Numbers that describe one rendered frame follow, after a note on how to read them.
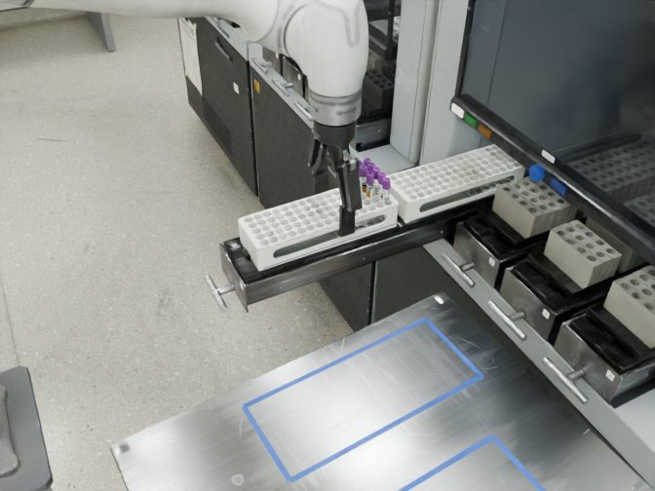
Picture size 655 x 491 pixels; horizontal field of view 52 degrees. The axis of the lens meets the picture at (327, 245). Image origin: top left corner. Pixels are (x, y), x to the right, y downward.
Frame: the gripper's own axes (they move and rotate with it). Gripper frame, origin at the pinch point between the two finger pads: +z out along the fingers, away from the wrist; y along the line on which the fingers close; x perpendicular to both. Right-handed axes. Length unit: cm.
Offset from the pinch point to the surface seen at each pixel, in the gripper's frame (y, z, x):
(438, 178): 0.8, -0.1, 23.7
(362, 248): 6.8, 5.9, 2.7
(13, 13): -350, 77, -33
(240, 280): 4.3, 5.8, -21.4
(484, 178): 5.0, -0.1, 32.3
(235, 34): -116, 14, 24
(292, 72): -70, 7, 24
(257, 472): 42, 4, -34
